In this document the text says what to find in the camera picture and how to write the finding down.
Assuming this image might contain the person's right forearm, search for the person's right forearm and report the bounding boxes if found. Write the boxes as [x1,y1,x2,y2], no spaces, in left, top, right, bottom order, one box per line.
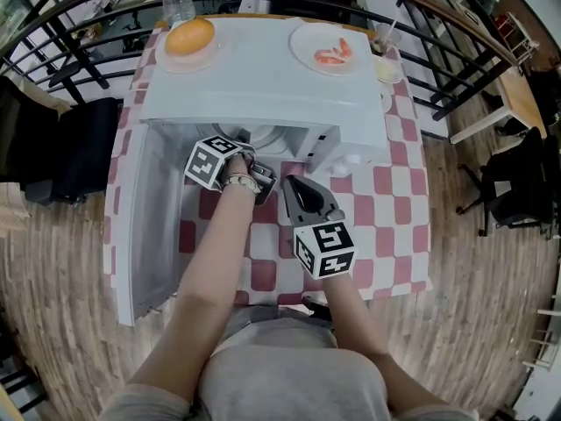
[322,273,446,411]

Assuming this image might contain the person's grey shirt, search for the person's grey shirt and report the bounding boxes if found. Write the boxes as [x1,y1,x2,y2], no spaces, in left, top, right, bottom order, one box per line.
[99,303,479,421]

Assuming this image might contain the person's dark shoe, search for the person's dark shoe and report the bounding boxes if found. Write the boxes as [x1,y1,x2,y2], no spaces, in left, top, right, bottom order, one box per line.
[301,295,337,324]

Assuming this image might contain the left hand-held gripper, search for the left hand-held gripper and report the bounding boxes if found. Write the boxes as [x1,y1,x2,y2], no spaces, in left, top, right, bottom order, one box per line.
[182,128,279,207]

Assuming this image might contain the wooden table white legs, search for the wooden table white legs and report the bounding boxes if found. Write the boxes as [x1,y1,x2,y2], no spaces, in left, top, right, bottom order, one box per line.
[449,66,549,146]

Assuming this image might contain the orange round fruit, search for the orange round fruit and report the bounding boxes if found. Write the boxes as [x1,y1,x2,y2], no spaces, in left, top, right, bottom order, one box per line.
[164,18,217,57]

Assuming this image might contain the white metal rack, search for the white metal rack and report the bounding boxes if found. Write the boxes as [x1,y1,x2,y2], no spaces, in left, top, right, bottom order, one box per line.
[522,294,561,373]

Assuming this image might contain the red cooked shrimp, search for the red cooked shrimp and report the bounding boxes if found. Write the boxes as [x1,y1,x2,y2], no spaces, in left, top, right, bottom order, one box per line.
[314,48,348,67]
[331,37,354,59]

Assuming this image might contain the clear plastic cup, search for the clear plastic cup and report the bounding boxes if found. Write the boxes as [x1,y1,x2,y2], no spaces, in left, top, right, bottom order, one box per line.
[373,22,403,57]

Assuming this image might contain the black office chair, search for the black office chair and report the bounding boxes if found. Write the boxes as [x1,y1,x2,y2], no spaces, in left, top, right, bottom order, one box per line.
[455,127,561,239]
[0,75,120,206]

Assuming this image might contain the clear plastic water bottle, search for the clear plastic water bottle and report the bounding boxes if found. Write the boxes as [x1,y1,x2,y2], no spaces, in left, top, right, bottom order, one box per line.
[161,0,197,29]

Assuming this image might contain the white wrist bracelet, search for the white wrist bracelet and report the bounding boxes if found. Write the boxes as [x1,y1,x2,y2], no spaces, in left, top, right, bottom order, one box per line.
[222,172,260,196]

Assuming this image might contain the person's left forearm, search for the person's left forearm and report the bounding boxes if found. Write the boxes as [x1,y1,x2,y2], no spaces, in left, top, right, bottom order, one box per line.
[124,186,259,405]

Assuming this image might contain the small white plate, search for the small white plate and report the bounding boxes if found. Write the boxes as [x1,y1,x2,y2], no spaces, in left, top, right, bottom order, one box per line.
[377,82,394,114]
[372,54,402,84]

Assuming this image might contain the black railing wooden handrail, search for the black railing wooden handrail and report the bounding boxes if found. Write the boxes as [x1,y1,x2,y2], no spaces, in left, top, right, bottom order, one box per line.
[0,0,527,125]

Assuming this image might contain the white microwave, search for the white microwave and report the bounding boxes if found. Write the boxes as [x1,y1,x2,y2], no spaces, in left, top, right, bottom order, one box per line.
[114,15,390,329]

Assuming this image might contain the red white checkered tablecloth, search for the red white checkered tablecloth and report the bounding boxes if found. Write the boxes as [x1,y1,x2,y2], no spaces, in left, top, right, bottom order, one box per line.
[102,13,436,307]

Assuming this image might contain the pale shredded food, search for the pale shredded food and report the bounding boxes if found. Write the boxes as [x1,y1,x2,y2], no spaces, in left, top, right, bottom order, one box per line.
[375,59,399,81]

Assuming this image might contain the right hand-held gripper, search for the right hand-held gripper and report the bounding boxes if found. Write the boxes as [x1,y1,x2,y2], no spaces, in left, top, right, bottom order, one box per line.
[282,175,358,282]

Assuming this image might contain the person's left hand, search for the person's left hand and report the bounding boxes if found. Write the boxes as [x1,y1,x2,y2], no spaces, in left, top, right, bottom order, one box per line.
[225,153,255,179]

